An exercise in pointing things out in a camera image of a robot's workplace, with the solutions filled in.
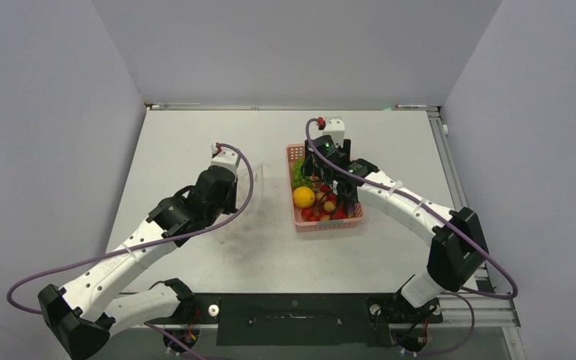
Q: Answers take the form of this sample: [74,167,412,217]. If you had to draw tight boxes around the yellow orange lemon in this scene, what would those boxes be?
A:
[292,186,316,209]

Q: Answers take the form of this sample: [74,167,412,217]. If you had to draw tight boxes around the pink plastic basket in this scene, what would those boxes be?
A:
[285,144,364,233]

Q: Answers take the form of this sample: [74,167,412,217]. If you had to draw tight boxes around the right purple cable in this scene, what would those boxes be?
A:
[305,118,520,301]

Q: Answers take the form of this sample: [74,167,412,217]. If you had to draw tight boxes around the green grapes bunch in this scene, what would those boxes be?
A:
[291,157,312,188]

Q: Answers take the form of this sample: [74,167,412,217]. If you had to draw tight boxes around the clear zip top bag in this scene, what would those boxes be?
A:
[217,162,266,239]

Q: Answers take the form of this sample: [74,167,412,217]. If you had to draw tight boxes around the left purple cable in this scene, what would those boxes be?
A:
[6,142,257,316]

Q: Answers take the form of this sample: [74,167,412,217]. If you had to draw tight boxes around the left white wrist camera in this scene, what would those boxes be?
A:
[211,142,241,176]

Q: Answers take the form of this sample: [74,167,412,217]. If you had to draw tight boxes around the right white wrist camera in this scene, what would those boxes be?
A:
[317,117,345,148]

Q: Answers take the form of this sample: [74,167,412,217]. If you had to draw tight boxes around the purple cable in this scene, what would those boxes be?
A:
[305,118,520,301]
[6,142,257,316]

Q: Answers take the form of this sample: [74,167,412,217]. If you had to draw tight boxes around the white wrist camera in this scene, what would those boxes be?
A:
[317,117,345,148]
[211,142,241,176]

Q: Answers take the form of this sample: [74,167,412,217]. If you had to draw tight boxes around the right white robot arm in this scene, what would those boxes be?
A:
[302,135,488,321]

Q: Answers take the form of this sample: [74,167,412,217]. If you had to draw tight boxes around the red strawberries pile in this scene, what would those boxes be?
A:
[301,184,354,221]

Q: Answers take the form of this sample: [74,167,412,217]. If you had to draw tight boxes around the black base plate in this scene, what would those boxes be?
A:
[153,292,443,347]

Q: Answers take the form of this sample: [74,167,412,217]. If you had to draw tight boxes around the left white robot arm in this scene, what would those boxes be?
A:
[38,165,237,359]

